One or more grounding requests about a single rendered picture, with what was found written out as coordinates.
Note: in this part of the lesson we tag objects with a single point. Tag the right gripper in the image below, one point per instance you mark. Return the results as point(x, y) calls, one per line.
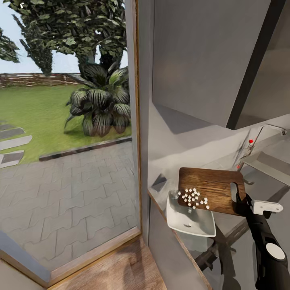
point(245, 209)

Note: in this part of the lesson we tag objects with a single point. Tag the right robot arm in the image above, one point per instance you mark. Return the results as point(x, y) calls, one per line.
point(270, 263)

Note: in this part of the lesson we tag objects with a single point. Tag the bowl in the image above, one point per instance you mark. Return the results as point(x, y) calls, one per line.
point(178, 218)

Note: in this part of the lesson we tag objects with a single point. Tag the drop in sink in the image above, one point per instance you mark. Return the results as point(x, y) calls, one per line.
point(273, 160)

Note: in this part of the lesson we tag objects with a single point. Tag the fixed window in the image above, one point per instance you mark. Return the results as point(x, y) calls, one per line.
point(70, 172)

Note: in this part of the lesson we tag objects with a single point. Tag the cutting board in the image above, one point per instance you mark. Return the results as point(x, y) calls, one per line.
point(212, 185)

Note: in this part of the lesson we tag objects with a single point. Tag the cabinet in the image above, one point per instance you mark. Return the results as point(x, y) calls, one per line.
point(226, 62)

